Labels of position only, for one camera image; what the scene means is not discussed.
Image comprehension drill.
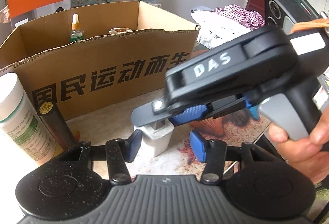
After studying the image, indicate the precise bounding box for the green dropper bottle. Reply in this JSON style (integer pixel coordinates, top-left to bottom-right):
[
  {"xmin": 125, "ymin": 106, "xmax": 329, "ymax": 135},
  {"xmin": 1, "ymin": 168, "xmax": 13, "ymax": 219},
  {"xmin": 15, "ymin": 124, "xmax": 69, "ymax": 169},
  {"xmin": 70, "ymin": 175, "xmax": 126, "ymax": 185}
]
[{"xmin": 70, "ymin": 14, "xmax": 85, "ymax": 42}]

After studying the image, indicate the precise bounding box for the gold lid dark jar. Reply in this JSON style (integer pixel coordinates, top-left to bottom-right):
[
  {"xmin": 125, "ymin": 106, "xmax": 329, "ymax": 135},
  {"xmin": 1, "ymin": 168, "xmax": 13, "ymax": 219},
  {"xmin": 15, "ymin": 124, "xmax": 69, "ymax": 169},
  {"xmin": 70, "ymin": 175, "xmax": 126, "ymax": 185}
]
[{"xmin": 109, "ymin": 28, "xmax": 132, "ymax": 35}]

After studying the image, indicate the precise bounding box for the person's right hand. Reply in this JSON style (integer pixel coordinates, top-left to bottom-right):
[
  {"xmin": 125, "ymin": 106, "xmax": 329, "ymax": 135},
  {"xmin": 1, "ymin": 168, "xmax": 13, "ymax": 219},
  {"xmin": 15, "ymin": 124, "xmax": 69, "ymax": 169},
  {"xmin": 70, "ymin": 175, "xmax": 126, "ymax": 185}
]
[{"xmin": 269, "ymin": 109, "xmax": 329, "ymax": 184}]

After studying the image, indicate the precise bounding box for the open brown cardboard box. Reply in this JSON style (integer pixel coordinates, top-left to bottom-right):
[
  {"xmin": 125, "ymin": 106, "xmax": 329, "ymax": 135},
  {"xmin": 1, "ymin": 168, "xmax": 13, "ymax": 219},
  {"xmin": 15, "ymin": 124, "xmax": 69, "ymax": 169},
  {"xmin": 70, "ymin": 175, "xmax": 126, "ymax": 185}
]
[{"xmin": 1, "ymin": 1, "xmax": 199, "ymax": 120}]

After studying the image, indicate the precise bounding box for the white power adapter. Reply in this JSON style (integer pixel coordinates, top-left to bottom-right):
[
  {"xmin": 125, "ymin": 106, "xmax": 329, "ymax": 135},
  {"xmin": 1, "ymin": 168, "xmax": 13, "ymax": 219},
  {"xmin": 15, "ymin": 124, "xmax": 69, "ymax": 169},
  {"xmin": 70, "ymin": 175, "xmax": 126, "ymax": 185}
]
[{"xmin": 134, "ymin": 119, "xmax": 174, "ymax": 158}]

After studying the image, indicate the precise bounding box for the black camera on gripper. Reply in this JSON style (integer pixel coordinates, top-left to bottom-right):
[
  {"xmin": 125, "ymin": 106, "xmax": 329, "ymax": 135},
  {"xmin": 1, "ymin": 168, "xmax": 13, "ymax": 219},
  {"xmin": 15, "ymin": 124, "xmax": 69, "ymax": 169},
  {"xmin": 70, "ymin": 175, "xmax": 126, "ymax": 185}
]
[{"xmin": 264, "ymin": 0, "xmax": 320, "ymax": 35}]

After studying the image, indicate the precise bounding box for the black tall tube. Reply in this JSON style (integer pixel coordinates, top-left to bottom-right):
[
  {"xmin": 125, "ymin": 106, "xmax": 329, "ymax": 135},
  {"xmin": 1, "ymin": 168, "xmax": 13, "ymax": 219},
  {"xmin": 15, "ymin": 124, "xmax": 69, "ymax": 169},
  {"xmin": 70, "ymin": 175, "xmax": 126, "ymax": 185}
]
[{"xmin": 37, "ymin": 99, "xmax": 78, "ymax": 150}]

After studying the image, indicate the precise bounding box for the purple patterned cloth pile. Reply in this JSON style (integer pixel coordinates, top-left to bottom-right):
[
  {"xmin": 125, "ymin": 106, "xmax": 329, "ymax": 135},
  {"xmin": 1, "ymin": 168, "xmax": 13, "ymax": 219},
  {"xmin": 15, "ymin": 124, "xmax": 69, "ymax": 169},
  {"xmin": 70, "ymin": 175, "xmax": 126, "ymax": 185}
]
[{"xmin": 191, "ymin": 5, "xmax": 265, "ymax": 49}]

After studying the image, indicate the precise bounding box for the white lid supplement bottle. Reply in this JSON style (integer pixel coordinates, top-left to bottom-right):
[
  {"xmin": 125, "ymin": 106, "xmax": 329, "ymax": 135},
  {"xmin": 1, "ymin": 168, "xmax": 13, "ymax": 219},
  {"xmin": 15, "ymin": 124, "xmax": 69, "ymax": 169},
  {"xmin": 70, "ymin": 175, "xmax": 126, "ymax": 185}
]
[{"xmin": 1, "ymin": 73, "xmax": 63, "ymax": 165}]

